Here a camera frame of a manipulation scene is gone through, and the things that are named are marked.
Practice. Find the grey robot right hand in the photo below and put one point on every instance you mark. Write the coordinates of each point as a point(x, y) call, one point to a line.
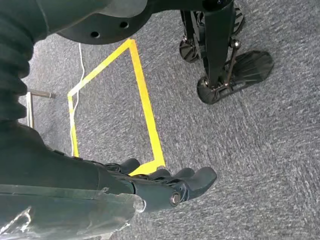
point(62, 172)

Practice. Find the stainless steel workbench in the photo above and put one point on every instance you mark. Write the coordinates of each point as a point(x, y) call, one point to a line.
point(29, 112)

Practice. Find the clear plastic film cover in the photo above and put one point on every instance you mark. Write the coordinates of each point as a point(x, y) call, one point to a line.
point(139, 204)

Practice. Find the yellow tape square outline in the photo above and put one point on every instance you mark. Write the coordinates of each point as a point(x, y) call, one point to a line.
point(145, 99)

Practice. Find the black robot pelvis plate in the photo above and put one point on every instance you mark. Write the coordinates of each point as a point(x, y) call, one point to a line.
point(112, 32)

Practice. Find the black robot left leg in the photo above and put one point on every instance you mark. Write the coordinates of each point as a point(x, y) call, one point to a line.
point(189, 51)

